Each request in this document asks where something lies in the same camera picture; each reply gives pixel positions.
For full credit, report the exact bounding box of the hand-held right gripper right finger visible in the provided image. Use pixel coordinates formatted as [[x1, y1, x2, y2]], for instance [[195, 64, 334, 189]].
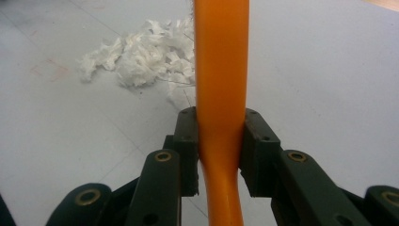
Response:
[[239, 107, 282, 199]]

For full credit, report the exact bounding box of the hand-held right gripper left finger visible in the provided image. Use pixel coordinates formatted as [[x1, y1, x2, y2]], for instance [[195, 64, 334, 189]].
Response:
[[162, 105, 200, 198]]

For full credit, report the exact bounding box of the orange-handled broom with grey bristles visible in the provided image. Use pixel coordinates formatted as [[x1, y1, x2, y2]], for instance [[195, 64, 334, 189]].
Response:
[[191, 0, 251, 226]]

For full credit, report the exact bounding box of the heap of crumpled white tissues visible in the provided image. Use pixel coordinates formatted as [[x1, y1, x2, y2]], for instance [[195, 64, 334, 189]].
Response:
[[77, 17, 198, 102]]

